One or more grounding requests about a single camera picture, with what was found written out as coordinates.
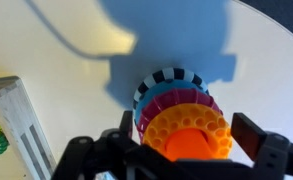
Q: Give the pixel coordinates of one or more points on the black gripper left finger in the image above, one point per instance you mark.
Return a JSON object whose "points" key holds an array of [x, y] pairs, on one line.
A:
{"points": [[96, 156]]}

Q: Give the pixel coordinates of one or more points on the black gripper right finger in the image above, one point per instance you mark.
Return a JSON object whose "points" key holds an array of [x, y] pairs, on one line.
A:
{"points": [[272, 153]]}

